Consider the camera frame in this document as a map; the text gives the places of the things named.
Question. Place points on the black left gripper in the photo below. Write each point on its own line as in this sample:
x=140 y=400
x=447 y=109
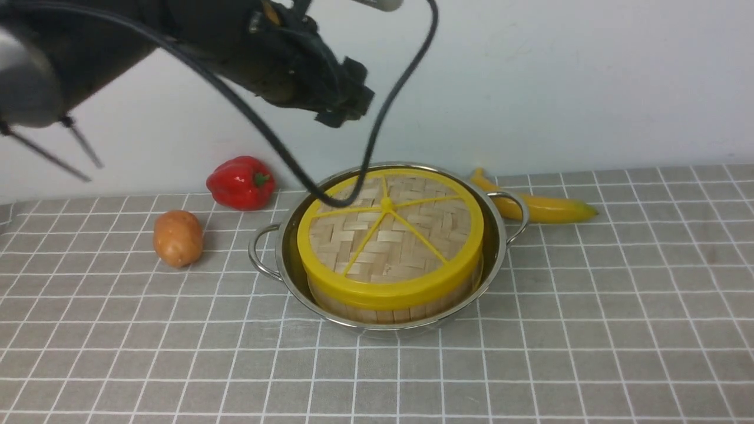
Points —
x=276 y=52

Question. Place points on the woven bamboo steamer lid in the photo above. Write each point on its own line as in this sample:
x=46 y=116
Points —
x=403 y=217

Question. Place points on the bamboo steamer basket yellow rim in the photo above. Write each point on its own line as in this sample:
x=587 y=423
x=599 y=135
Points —
x=413 y=294

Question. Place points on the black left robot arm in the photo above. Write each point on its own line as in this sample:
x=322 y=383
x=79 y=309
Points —
x=57 y=54

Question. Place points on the stainless steel pot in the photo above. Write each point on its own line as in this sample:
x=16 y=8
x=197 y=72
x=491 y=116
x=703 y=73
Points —
x=274 y=253

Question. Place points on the red bell pepper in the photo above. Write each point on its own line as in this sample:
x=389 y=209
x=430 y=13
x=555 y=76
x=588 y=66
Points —
x=243 y=183

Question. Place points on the yellow banana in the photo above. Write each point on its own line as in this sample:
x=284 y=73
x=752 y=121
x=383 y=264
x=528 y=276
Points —
x=544 y=210

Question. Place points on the brown potato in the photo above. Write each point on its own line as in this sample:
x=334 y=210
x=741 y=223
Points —
x=178 y=238

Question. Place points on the grey checkered tablecloth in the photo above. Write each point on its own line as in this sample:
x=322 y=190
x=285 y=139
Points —
x=642 y=315

